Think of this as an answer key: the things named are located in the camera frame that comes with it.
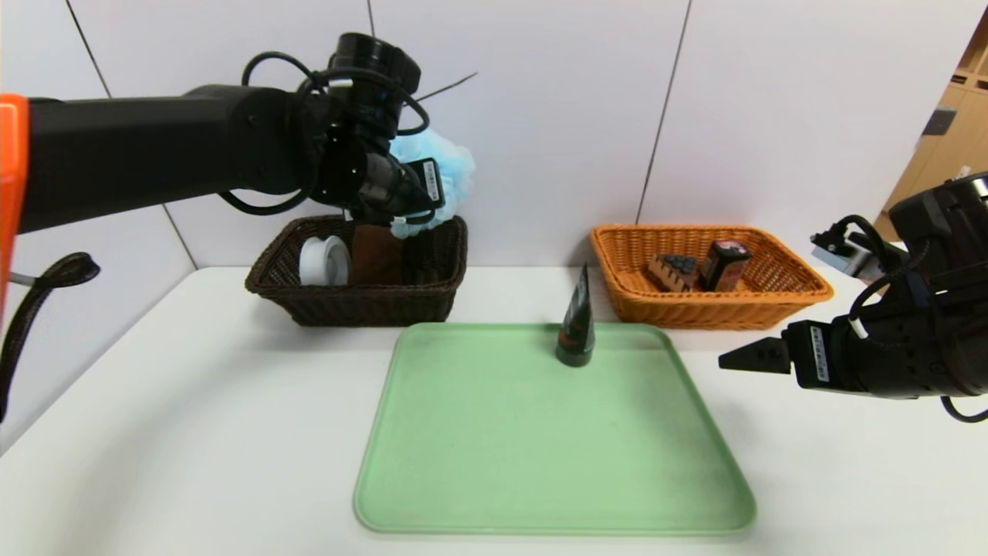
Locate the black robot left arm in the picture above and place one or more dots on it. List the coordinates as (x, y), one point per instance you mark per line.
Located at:
(154, 147)

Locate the dark brown wicker basket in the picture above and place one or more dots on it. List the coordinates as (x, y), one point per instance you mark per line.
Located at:
(386, 305)

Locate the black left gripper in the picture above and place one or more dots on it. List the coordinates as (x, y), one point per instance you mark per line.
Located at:
(428, 183)

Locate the small black drink carton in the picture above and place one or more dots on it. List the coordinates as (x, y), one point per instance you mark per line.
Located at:
(725, 266)

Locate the light blue bath pouf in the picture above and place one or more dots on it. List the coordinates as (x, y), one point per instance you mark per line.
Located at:
(455, 170)

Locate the light wooden cabinet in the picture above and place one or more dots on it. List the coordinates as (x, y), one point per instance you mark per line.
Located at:
(945, 85)

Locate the light green plastic tray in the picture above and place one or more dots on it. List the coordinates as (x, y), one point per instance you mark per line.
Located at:
(556, 448)

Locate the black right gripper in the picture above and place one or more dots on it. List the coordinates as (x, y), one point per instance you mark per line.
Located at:
(815, 354)

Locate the dark grey cabinet plate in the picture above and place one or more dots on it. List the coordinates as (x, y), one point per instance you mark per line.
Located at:
(936, 123)

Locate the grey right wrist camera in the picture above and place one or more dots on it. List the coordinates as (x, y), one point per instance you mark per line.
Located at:
(845, 253)

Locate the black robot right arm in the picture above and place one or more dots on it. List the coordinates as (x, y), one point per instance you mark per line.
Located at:
(934, 332)

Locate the black cosmetic tube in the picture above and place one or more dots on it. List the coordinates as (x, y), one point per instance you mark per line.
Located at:
(575, 340)

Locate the chocolate blueberry cake slice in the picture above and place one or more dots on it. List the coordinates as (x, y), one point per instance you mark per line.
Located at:
(671, 274)

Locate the orange wicker basket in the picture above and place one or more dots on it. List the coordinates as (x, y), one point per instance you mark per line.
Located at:
(695, 313)

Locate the white round plastic container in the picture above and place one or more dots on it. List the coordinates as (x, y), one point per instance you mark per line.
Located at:
(324, 262)

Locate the brown towel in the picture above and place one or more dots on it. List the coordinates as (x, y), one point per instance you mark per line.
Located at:
(378, 259)

